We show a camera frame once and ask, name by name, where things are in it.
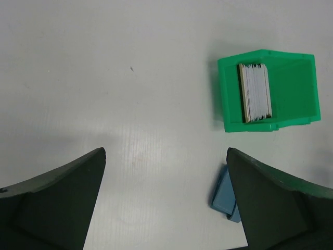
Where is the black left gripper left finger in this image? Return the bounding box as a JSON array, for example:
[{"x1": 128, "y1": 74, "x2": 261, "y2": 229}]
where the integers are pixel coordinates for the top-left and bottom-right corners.
[{"x1": 1, "y1": 147, "x2": 106, "y2": 249}]

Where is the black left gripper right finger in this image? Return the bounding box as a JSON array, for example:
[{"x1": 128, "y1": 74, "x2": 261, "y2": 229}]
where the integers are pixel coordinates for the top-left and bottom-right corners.
[{"x1": 226, "y1": 148, "x2": 332, "y2": 249}]

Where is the blue leather card holder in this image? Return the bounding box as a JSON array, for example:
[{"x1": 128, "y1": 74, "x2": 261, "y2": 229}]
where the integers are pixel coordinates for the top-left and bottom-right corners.
[{"x1": 210, "y1": 165, "x2": 241, "y2": 223}]

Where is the stack of white cards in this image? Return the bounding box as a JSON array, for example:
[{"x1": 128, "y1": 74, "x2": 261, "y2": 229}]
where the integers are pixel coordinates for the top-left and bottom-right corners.
[{"x1": 238, "y1": 64, "x2": 273, "y2": 123}]

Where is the green plastic bin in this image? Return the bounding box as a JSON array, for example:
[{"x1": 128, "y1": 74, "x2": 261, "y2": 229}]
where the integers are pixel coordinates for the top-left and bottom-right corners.
[{"x1": 217, "y1": 49, "x2": 321, "y2": 132}]

